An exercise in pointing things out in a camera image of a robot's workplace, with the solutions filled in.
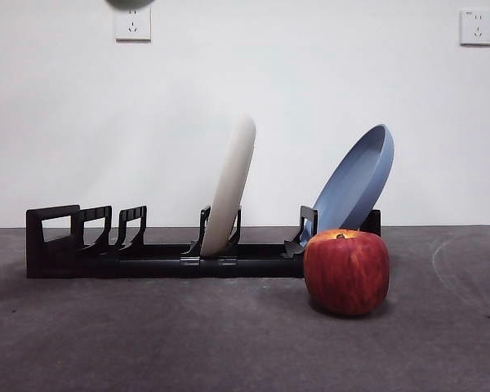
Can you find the red apple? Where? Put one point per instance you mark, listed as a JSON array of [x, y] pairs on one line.
[[347, 273]]

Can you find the pale green plate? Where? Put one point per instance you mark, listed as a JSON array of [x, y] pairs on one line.
[[130, 3]]

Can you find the white plate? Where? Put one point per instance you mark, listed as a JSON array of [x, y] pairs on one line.
[[230, 183]]

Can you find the blue plate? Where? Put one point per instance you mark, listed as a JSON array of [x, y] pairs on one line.
[[353, 192]]

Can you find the black plate rack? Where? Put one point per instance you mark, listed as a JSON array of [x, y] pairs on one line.
[[147, 269]]

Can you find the white wall socket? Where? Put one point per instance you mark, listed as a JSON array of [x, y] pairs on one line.
[[476, 28], [132, 26]]

